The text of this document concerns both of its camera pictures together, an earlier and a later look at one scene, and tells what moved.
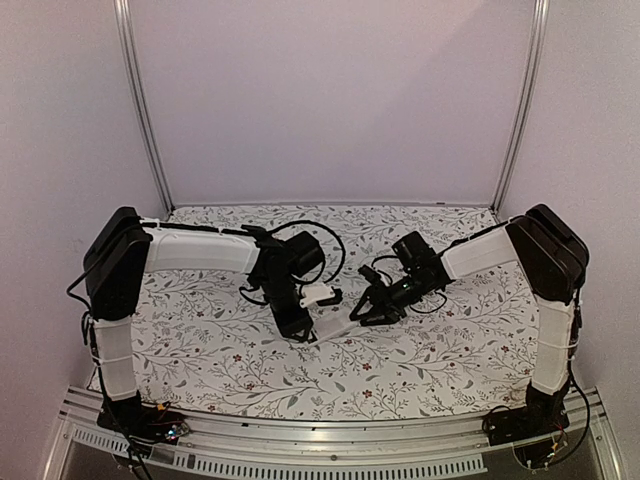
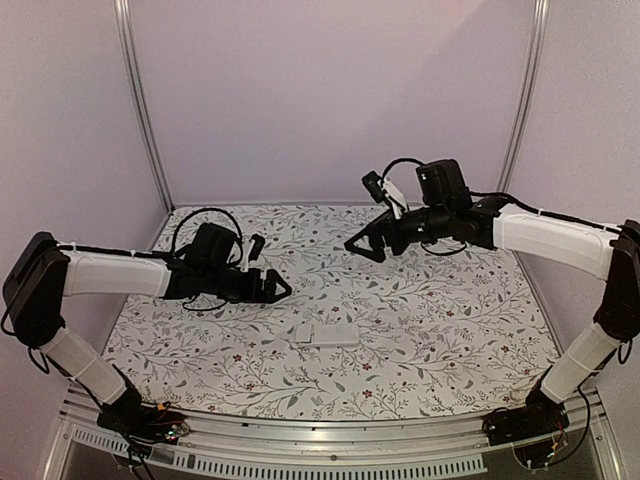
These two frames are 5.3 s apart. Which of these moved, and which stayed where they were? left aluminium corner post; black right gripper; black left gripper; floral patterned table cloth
Moved: black left gripper; black right gripper
Stayed: floral patterned table cloth; left aluminium corner post
